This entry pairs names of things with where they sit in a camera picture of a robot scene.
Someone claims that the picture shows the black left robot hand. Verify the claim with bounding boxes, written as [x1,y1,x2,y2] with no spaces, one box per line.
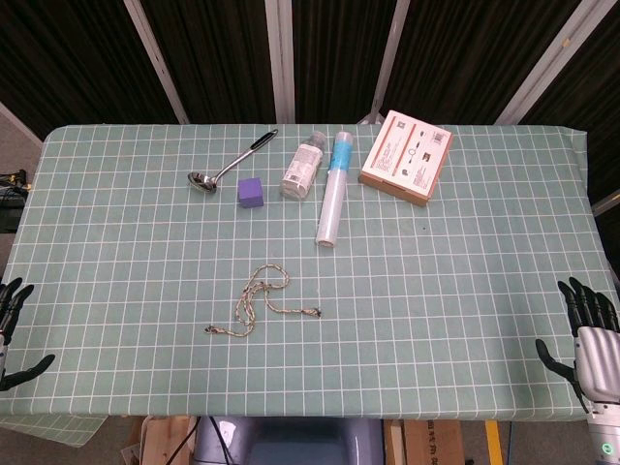
[0,276,56,391]

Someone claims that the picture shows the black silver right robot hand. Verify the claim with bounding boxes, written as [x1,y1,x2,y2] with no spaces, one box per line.
[534,276,620,414]

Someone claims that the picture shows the beige speckled braided rope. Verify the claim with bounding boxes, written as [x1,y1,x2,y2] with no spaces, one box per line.
[203,263,324,339]

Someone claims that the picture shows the green checked tablecloth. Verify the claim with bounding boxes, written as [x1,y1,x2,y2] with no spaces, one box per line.
[0,124,607,447]

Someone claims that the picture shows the brown cardboard carton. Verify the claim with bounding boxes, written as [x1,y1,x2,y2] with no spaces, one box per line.
[404,418,467,465]

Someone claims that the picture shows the light wooden board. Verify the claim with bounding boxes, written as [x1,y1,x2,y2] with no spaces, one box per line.
[139,415,198,465]

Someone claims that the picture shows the narrow wooden slat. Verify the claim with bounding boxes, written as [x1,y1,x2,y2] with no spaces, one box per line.
[384,418,406,465]

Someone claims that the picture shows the purple foam cube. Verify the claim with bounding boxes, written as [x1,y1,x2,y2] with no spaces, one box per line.
[237,176,266,208]

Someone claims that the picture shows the cardboard box white label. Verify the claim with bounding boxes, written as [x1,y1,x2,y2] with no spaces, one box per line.
[357,109,455,208]

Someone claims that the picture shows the grey blue robot torso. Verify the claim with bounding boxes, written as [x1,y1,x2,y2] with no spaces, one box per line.
[193,415,387,465]

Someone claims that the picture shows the plastic wrap roll blue label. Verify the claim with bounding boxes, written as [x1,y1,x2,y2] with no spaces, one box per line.
[316,130,357,250]

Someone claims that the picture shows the clear plastic bottle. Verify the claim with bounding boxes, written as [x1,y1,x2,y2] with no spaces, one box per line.
[279,130,327,202]

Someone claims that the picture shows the black pleated curtain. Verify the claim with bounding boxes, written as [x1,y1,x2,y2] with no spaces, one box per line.
[0,0,620,214]

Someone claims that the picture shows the black equipment with cables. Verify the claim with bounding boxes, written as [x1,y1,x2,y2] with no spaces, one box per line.
[0,168,32,236]

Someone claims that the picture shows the white aluminium frame bar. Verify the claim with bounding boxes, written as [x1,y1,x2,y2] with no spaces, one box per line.
[590,190,620,218]

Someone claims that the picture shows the black cable under table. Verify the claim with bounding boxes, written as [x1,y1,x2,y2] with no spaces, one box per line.
[162,417,201,465]

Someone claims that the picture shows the steel ladle black handle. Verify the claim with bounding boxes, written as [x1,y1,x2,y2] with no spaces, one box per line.
[186,128,280,196]

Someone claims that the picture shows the white aluminium frame post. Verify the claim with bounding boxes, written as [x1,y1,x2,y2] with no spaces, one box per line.
[356,0,412,126]
[494,0,605,125]
[264,0,295,123]
[122,0,190,124]

